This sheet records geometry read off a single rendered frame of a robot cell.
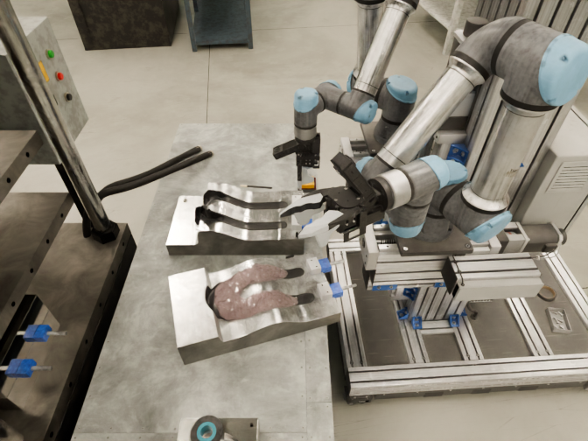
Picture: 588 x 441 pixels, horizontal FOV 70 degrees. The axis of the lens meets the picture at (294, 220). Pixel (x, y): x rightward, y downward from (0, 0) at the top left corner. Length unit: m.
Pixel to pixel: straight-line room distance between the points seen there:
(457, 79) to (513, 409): 1.71
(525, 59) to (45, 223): 1.38
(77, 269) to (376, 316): 1.34
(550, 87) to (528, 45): 0.09
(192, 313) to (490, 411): 1.52
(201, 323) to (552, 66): 1.05
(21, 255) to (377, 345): 1.46
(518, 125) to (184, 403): 1.10
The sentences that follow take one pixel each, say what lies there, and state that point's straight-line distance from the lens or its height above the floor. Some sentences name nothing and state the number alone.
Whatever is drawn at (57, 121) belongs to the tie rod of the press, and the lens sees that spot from 1.47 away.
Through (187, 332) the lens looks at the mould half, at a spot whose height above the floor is 0.91.
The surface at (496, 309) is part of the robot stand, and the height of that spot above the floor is 0.21.
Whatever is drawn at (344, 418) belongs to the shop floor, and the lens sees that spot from 2.12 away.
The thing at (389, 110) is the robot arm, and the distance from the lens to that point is 1.63.
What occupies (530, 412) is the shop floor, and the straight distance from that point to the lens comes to 2.38.
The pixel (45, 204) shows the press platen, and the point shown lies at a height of 1.04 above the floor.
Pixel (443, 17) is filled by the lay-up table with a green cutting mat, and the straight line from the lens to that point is 5.42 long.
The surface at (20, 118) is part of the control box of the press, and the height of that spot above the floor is 1.26.
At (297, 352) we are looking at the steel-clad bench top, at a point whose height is 0.80.
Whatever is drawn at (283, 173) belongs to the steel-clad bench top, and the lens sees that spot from 1.89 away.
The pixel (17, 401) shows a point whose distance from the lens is 1.46.
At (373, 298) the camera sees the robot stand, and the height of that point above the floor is 0.21.
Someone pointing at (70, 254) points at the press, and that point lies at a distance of 1.79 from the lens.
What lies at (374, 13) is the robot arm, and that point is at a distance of 1.51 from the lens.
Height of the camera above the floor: 2.00
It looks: 46 degrees down
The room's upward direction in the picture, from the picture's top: straight up
